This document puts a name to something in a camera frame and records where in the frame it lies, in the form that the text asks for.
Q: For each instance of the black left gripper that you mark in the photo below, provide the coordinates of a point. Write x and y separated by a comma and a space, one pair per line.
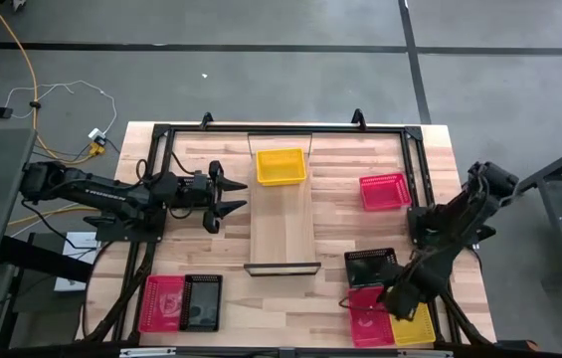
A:
196, 196

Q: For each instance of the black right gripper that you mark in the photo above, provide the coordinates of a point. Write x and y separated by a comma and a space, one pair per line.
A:
410, 293

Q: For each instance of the yellow plastic basket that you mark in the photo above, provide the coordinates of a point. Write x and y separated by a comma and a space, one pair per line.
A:
280, 166
417, 330

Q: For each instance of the red plastic basket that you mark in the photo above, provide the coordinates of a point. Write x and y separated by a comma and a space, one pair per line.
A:
385, 192
161, 303
367, 325

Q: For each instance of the black plastic basket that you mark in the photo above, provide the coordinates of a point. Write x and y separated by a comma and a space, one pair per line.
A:
362, 268
202, 303

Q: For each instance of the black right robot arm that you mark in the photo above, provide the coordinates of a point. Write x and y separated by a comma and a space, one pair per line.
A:
459, 214

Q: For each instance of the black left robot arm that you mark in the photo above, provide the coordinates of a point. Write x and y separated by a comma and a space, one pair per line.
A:
101, 191

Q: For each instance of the white power adapter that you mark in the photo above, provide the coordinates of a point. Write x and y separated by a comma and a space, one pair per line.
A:
96, 133

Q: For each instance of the white paper box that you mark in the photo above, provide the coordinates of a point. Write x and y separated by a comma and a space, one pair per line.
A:
84, 242

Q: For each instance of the silver metal bar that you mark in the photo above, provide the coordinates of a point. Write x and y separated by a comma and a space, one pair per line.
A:
161, 353

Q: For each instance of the black arch bracket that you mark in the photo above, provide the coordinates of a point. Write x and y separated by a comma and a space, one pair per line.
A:
206, 119
358, 118

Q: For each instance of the black metal rig frame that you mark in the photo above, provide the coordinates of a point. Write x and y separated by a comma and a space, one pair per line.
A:
285, 128

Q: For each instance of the black metal table frame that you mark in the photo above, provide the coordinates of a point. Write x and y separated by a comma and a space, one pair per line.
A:
559, 161

